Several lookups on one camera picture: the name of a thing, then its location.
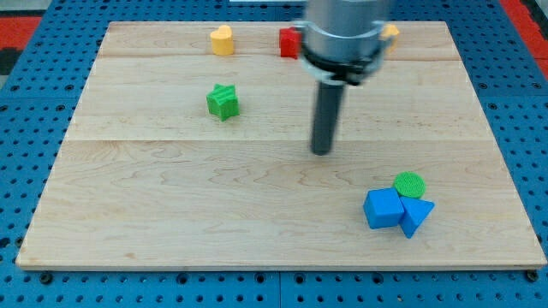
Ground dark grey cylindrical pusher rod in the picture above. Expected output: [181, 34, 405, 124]
[310, 82, 344, 156]

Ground yellow block behind arm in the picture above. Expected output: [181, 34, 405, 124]
[380, 23, 400, 53]

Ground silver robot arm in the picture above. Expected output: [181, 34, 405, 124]
[295, 0, 394, 156]

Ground red star block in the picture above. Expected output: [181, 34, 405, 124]
[278, 27, 301, 59]

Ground green star block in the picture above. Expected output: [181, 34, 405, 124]
[206, 84, 240, 121]

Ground green cylinder block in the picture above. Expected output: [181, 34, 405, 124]
[392, 171, 426, 198]

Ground blue cube block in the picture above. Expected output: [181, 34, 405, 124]
[363, 187, 404, 229]

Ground yellow heart block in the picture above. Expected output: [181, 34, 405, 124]
[210, 25, 235, 56]

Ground blue triangle block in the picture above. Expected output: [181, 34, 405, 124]
[399, 197, 435, 239]

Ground wooden board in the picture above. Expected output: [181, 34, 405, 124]
[16, 21, 546, 271]

